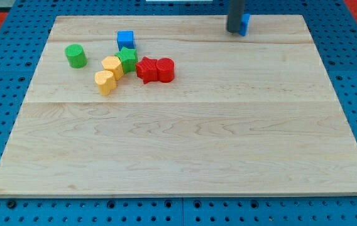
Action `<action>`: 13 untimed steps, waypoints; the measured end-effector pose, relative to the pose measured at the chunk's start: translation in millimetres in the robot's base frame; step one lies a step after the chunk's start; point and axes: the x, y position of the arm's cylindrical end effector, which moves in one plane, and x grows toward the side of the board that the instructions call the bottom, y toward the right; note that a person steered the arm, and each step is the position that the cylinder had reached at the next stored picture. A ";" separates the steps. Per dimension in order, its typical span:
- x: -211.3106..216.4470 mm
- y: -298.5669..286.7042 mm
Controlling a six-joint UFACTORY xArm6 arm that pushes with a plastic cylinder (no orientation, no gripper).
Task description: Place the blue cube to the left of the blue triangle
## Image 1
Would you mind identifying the blue triangle block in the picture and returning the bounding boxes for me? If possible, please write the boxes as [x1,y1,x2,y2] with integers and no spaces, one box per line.
[238,14,251,36]

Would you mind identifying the yellow heart block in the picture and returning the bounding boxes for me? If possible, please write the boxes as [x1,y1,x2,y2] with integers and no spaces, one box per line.
[94,70,117,96]

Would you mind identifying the red star block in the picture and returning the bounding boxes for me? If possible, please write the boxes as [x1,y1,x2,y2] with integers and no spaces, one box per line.
[135,56,158,84]

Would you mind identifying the blue cube block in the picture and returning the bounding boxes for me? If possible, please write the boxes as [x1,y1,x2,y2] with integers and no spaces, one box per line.
[117,30,135,50]

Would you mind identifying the green star block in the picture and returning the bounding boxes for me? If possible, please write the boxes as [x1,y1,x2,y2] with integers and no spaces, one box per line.
[115,46,138,73]

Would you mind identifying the green cylinder block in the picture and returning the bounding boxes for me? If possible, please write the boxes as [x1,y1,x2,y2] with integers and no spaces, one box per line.
[65,44,87,68]

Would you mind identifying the light wooden board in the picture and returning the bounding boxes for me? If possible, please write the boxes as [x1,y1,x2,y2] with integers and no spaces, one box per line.
[0,15,357,198]

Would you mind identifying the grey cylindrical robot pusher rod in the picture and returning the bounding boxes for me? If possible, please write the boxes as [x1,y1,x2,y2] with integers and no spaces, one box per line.
[226,0,246,33]

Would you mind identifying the red cylinder block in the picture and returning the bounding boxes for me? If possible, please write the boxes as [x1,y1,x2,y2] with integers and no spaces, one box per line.
[156,58,175,83]

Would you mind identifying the yellow hexagon block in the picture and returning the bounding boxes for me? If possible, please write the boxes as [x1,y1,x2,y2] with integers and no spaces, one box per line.
[101,56,124,81]

